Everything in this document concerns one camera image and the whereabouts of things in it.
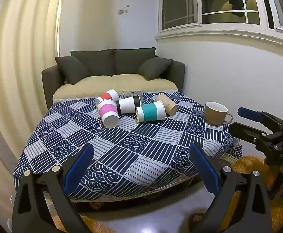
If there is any beige fleece sofa cover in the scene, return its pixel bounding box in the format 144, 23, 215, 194
52, 73, 178, 103

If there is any white framed window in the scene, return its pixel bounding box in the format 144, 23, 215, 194
155, 0, 283, 42

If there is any clear glass container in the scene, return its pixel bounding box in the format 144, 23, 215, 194
122, 90, 142, 98

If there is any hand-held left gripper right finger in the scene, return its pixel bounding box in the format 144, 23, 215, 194
189, 142, 273, 233

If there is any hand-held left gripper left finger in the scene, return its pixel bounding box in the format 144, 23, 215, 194
12, 143, 95, 233

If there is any dark green sofa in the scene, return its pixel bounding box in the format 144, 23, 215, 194
42, 47, 186, 108

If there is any cream curtain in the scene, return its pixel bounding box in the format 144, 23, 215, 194
0, 0, 67, 199

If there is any beige ceramic mug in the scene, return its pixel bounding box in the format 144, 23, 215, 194
204, 102, 233, 126

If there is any black band white cup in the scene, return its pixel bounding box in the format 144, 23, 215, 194
115, 95, 142, 114

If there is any teal band white cup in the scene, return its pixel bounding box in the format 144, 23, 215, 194
135, 100, 166, 123

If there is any dark slipper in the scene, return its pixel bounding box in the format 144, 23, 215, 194
188, 213, 206, 231

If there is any red band white cup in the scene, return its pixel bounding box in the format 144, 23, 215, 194
95, 89, 119, 106

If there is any orange fluffy rug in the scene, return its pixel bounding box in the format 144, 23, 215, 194
52, 155, 283, 233

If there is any brown paper cup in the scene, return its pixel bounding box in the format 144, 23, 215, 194
155, 94, 179, 116

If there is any pink band white cup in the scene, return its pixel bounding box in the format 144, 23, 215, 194
97, 99, 120, 129

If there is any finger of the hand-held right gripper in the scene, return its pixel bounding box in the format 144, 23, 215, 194
229, 122, 276, 146
237, 107, 283, 133

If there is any dark green throw pillow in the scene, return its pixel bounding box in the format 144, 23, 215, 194
137, 57, 174, 80
55, 56, 90, 85

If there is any blue patterned tablecloth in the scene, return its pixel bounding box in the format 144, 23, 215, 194
13, 91, 243, 203

